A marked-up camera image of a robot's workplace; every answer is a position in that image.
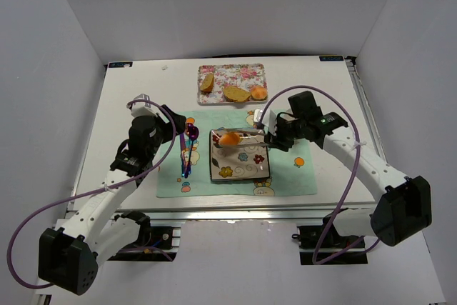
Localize metal tongs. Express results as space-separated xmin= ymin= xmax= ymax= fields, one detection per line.
xmin=211 ymin=128 xmax=269 ymax=148

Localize orange glossy bread roll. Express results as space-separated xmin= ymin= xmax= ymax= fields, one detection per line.
xmin=219 ymin=131 xmax=241 ymax=146

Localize sliced bread piece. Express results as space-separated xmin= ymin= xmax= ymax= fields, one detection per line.
xmin=223 ymin=86 xmax=251 ymax=103

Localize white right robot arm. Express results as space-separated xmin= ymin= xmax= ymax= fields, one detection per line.
xmin=254 ymin=88 xmax=432 ymax=246

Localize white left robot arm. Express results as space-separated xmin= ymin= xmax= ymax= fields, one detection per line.
xmin=38 ymin=104 xmax=186 ymax=295

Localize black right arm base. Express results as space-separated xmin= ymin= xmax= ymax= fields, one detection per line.
xmin=291 ymin=215 xmax=368 ymax=266

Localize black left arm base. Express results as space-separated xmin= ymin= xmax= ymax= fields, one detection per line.
xmin=109 ymin=211 xmax=180 ymax=262

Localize round bread bun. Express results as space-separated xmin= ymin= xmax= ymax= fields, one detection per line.
xmin=251 ymin=86 xmax=268 ymax=101

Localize small bread slice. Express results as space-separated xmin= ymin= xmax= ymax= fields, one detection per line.
xmin=199 ymin=73 xmax=214 ymax=93

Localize iridescent purple spoon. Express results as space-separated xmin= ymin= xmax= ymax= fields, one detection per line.
xmin=184 ymin=123 xmax=199 ymax=179

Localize iridescent purple knife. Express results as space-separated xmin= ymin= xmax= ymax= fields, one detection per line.
xmin=179 ymin=133 xmax=187 ymax=177

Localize square floral ceramic plate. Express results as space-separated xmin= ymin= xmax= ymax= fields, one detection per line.
xmin=209 ymin=130 xmax=271 ymax=182

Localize floral serving tray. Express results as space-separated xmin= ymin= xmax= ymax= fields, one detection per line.
xmin=197 ymin=64 xmax=268 ymax=105

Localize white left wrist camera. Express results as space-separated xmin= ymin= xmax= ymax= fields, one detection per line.
xmin=126 ymin=94 xmax=156 ymax=118

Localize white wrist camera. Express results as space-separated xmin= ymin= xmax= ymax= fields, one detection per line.
xmin=126 ymin=94 xmax=156 ymax=118
xmin=253 ymin=109 xmax=276 ymax=134

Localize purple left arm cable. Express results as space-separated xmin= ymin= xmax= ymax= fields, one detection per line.
xmin=6 ymin=99 xmax=177 ymax=290

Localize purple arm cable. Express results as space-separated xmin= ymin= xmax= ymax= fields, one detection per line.
xmin=258 ymin=85 xmax=381 ymax=266
xmin=6 ymin=99 xmax=177 ymax=290

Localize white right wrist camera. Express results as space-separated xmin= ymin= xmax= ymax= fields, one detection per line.
xmin=253 ymin=109 xmax=276 ymax=134

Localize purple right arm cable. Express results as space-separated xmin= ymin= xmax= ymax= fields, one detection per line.
xmin=258 ymin=85 xmax=381 ymax=266

